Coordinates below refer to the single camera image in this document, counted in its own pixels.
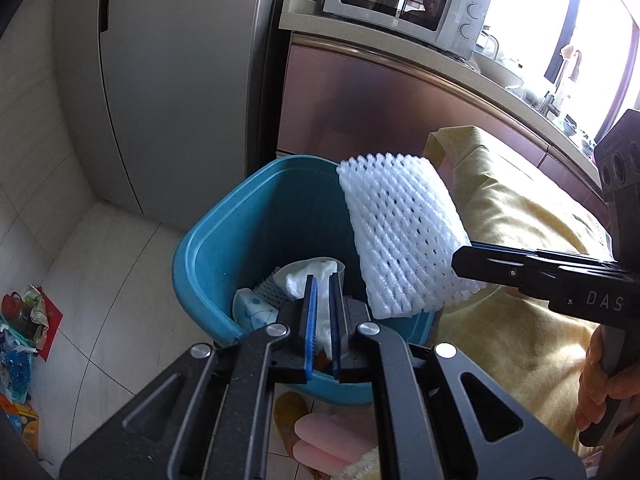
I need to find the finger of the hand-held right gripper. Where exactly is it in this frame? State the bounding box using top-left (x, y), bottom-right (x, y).
top-left (472, 241), bottom-right (626, 273)
top-left (451, 246), bottom-right (561, 306)

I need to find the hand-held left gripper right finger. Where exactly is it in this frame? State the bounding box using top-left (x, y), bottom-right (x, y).
top-left (327, 272), bottom-right (587, 480)

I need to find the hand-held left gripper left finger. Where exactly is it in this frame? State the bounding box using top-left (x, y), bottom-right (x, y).
top-left (59, 274), bottom-right (321, 480)

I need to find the white tissue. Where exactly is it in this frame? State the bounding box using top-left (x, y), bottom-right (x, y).
top-left (272, 256), bottom-right (347, 356)

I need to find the blue dotted tissue pack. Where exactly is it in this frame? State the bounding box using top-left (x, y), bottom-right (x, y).
top-left (231, 287), bottom-right (281, 331)

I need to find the white foam fruit net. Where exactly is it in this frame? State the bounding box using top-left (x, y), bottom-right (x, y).
top-left (337, 152), bottom-right (488, 320)

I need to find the blue plastic bin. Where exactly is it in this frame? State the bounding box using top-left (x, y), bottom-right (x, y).
top-left (172, 155), bottom-right (436, 407)

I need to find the person's right hand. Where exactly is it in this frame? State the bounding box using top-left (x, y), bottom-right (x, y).
top-left (575, 327), bottom-right (640, 433)

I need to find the ribbed grey paper piece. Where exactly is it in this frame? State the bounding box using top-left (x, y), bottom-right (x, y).
top-left (255, 267), bottom-right (291, 303)

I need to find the yellow checked tablecloth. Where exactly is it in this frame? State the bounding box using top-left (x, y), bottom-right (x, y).
top-left (422, 125), bottom-right (626, 461)

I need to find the yellow slipper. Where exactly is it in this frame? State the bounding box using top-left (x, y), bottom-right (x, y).
top-left (274, 392), bottom-right (313, 463)

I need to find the pink soft object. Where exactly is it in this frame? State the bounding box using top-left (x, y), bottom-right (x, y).
top-left (294, 412), bottom-right (381, 468)

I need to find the metal kitchen faucet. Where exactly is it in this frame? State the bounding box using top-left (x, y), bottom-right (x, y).
top-left (542, 50), bottom-right (583, 116)

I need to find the white bowl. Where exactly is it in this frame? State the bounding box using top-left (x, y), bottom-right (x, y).
top-left (472, 52), bottom-right (525, 88)

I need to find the brown kitchen cabinet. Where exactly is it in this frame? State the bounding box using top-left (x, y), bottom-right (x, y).
top-left (275, 30), bottom-right (616, 221)

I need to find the white microwave oven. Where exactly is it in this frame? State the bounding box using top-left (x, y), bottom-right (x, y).
top-left (322, 0), bottom-right (488, 61)

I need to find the window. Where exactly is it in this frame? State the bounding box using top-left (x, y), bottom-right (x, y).
top-left (465, 0), bottom-right (640, 146)

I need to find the red paper sheet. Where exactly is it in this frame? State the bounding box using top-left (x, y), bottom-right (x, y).
top-left (37, 287), bottom-right (65, 361)

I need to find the grey refrigerator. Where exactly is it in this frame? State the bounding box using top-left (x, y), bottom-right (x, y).
top-left (55, 0), bottom-right (281, 233)

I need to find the red and white plastic bag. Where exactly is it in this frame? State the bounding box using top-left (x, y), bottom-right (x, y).
top-left (0, 290), bottom-right (41, 346)

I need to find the blue patterned bag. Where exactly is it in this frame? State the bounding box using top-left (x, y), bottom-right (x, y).
top-left (0, 347), bottom-right (36, 403)

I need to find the colourful box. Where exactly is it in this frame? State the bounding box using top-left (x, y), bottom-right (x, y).
top-left (0, 395), bottom-right (41, 456)

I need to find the glass jug with white handle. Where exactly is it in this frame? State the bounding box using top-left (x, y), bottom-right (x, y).
top-left (475, 25), bottom-right (501, 61)

